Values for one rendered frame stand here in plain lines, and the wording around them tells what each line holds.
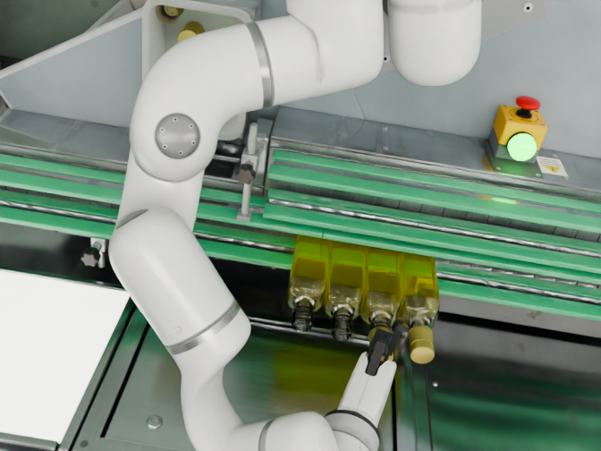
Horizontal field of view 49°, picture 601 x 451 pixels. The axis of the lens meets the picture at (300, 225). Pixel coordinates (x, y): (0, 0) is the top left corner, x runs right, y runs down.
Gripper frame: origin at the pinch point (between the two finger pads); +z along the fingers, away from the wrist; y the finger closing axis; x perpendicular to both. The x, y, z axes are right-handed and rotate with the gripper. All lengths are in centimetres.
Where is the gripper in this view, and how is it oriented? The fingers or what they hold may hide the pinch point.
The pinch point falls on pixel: (380, 353)
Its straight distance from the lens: 95.7
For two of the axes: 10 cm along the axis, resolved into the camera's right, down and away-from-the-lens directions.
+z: 3.4, -5.0, 8.0
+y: 1.4, -8.1, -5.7
